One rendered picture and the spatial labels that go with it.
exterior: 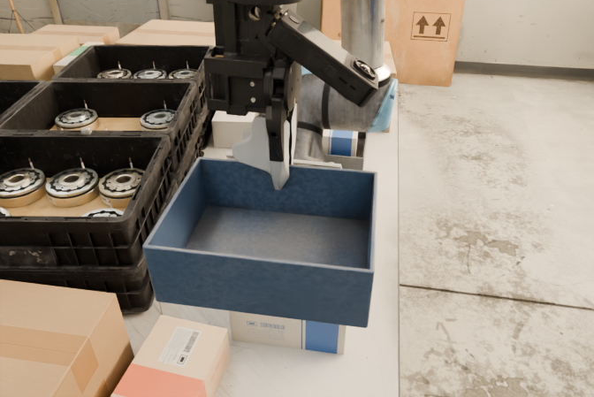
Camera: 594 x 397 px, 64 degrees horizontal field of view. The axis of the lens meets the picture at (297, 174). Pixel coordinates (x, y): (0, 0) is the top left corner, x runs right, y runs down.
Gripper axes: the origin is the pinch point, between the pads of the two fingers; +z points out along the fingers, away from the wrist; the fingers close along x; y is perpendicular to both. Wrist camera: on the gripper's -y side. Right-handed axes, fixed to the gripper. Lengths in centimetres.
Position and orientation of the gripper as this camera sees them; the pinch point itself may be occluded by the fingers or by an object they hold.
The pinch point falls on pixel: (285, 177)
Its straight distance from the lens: 52.6
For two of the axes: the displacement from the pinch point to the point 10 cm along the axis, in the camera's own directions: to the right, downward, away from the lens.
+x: -2.0, 4.7, -8.6
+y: -9.8, -1.1, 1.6
